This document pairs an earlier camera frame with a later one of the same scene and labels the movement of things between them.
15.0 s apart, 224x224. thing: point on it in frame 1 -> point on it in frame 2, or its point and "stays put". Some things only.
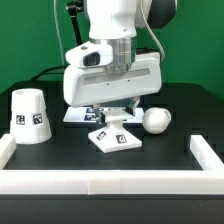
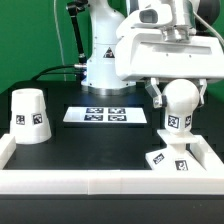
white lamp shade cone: (30, 122) stays put
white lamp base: (114, 137) -> (174, 155)
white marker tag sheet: (87, 114) stays put
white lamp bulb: (156, 120) -> (182, 97)
